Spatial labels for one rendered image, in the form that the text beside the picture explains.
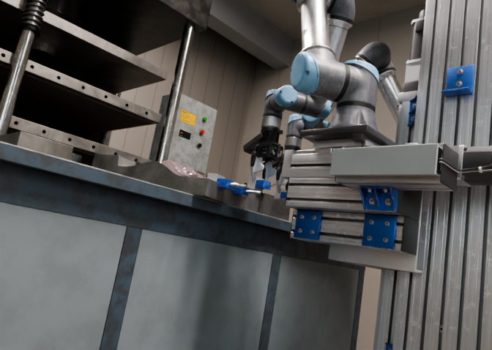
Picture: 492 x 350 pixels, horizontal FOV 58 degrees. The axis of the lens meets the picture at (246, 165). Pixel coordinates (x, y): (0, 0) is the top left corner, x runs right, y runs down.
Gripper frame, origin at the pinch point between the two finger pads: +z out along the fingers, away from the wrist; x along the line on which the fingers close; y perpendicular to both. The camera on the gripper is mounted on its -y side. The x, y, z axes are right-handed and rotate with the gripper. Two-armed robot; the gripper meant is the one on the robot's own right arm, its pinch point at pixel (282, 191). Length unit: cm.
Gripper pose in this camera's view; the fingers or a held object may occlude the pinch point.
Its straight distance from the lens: 197.5
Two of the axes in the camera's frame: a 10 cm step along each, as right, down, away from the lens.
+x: 6.9, 2.6, 6.8
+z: -1.7, 9.7, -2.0
